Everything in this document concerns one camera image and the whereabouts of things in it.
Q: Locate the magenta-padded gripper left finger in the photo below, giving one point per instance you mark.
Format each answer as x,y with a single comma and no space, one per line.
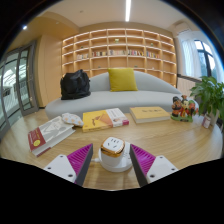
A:
60,166

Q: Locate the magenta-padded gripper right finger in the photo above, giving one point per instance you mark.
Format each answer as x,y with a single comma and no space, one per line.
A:
160,166

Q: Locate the white charger with gold band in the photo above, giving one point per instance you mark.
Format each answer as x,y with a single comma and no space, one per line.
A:
112,148

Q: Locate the red and white book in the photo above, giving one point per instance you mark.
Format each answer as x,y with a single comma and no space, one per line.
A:
50,133

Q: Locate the round white power strip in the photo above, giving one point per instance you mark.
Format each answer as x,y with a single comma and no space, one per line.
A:
125,163

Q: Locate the white spotted pouch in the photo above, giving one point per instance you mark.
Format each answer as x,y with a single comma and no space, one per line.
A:
72,119

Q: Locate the plain yellow book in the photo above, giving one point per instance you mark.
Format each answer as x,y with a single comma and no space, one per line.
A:
149,114

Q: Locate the yellow and orange book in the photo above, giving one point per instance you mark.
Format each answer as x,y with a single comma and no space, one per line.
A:
100,120

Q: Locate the colourful figurine group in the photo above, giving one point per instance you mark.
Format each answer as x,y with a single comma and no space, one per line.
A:
182,108

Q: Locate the small white jar red label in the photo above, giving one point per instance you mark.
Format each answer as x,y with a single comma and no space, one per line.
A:
206,121

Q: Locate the light grey curved sofa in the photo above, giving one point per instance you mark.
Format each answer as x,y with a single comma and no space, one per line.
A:
100,100

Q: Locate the black backpack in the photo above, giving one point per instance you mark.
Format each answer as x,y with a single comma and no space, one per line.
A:
75,85

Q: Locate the green potted plant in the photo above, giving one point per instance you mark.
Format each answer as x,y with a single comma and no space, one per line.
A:
208,93

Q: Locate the grey framed glass door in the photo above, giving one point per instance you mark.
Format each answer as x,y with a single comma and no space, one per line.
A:
20,83

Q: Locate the yellow cushion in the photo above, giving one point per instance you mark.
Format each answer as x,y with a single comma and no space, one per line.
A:
122,80

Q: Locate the white sheer curtain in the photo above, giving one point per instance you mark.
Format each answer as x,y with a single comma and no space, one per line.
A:
190,58
219,66

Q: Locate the dark framed window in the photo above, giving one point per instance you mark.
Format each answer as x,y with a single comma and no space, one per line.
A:
205,61

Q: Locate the round ceiling spotlight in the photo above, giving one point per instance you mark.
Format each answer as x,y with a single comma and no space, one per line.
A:
24,27

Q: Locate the long ceiling light strip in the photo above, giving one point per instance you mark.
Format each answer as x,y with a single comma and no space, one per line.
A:
128,10

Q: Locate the wooden wall shelf unit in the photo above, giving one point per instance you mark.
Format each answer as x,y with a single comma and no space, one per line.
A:
116,50

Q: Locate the white wall air conditioner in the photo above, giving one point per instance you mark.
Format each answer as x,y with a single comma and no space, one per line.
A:
181,28

